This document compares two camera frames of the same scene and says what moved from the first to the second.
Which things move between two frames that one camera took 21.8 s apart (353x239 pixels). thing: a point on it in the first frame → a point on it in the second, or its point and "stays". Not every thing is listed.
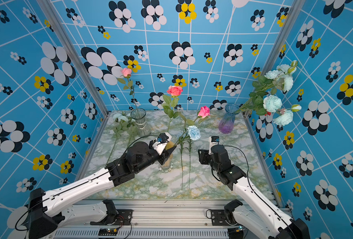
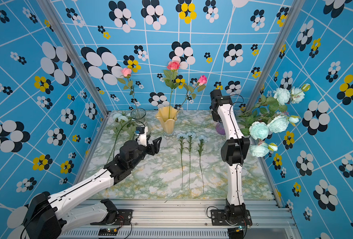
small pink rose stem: x=204 y=112 → x=199 y=87
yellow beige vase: x=168 y=165 → x=167 y=115
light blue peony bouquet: x=262 y=100 → x=267 y=115
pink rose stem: x=126 y=72 stays
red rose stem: x=175 y=91 → x=171 y=78
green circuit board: x=108 y=231 stays
